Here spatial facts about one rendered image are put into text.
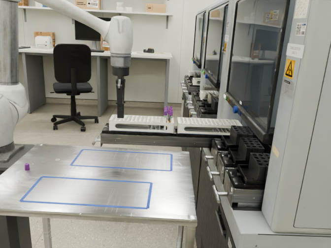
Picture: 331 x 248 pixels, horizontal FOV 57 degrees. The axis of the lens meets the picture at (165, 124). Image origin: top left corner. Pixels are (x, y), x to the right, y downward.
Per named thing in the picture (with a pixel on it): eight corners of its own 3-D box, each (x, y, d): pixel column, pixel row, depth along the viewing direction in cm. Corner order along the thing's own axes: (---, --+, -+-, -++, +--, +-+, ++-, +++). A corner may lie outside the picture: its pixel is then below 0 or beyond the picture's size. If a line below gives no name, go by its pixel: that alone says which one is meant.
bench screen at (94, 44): (113, 50, 461) (113, 17, 447) (110, 51, 444) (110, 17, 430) (79, 48, 465) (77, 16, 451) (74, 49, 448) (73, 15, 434)
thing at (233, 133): (240, 147, 126) (242, 134, 124) (235, 147, 126) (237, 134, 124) (233, 138, 137) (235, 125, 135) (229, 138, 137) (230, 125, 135)
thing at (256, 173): (263, 184, 97) (266, 167, 95) (256, 184, 97) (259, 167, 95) (253, 168, 108) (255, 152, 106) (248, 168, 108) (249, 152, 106)
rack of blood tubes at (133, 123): (172, 129, 151) (173, 116, 149) (173, 136, 141) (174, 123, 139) (112, 126, 150) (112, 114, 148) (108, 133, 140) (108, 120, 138)
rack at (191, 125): (236, 131, 151) (238, 119, 149) (241, 139, 142) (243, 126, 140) (176, 129, 151) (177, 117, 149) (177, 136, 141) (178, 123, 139)
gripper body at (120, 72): (128, 68, 132) (127, 89, 135) (130, 65, 140) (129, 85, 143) (110, 67, 132) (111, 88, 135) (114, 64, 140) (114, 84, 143)
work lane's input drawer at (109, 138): (241, 143, 155) (243, 126, 153) (248, 154, 142) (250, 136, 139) (96, 137, 154) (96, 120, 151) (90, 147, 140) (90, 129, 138)
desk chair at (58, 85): (51, 134, 363) (45, 43, 331) (50, 119, 419) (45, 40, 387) (102, 130, 383) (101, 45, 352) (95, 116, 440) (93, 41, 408)
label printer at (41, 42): (52, 47, 457) (52, 36, 451) (49, 49, 429) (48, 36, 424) (38, 47, 453) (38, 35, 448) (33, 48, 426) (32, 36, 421)
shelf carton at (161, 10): (145, 12, 434) (145, 3, 431) (146, 13, 455) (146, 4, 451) (165, 13, 434) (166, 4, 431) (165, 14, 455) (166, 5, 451)
